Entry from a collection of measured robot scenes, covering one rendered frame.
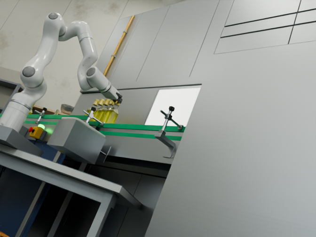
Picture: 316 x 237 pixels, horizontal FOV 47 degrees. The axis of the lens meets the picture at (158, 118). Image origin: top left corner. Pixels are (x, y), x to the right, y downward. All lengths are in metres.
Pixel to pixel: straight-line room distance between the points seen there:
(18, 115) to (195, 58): 1.12
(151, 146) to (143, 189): 0.32
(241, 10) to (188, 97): 0.63
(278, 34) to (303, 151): 0.54
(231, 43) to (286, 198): 0.77
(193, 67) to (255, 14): 0.74
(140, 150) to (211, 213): 0.72
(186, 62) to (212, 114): 0.97
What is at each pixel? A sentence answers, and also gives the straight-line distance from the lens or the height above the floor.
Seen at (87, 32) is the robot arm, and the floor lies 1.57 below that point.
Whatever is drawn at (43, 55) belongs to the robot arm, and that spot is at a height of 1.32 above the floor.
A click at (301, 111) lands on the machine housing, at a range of 1.29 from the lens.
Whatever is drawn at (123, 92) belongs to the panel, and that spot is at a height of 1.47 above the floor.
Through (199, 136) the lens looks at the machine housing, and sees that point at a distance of 1.43.
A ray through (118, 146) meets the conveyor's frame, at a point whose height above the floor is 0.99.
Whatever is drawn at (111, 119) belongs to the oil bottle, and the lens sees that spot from 2.28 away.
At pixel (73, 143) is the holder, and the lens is 1.91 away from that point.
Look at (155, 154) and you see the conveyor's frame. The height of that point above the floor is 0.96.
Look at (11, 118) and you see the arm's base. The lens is 2.12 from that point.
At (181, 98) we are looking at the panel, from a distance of 2.17.
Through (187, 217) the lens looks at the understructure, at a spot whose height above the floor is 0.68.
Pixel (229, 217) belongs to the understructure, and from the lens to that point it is 1.23.
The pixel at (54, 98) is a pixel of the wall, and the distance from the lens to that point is 6.61.
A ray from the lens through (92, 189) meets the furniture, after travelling 1.75.
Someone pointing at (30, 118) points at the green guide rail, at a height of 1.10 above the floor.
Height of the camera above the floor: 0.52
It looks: 20 degrees up
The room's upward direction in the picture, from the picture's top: 22 degrees clockwise
